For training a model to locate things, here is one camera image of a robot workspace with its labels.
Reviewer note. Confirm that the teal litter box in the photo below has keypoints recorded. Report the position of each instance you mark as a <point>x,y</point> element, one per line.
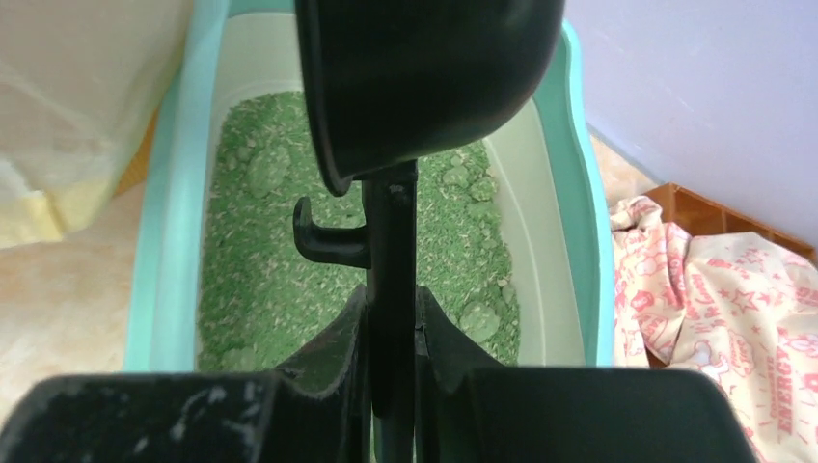
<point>552,198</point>

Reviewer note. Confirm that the black litter scoop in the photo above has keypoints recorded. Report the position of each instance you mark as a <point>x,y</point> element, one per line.
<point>385,83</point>

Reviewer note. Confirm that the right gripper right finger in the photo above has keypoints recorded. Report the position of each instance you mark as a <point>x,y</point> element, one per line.
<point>575,415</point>

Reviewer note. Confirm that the pink patterned cloth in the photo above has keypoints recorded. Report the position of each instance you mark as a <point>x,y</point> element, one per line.
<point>736,307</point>

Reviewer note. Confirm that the green litter clump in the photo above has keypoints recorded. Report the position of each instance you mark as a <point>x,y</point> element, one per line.
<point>479,321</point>
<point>483,190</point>
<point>267,171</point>

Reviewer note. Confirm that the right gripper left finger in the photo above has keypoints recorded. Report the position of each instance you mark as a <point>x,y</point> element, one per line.
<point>192,415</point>

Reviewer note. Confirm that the bin with beige bag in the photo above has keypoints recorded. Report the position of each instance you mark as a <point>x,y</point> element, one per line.
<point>80,81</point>

